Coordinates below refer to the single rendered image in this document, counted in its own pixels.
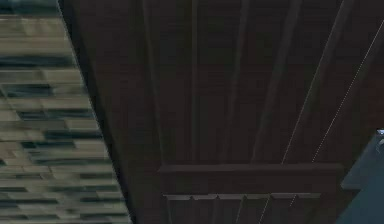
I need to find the dark brown slatted wooden furniture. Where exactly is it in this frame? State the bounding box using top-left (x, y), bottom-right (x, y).
top-left (57, 0), bottom-right (384, 224)

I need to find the dark blue-grey box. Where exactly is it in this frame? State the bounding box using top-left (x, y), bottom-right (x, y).
top-left (334, 128), bottom-right (384, 224)

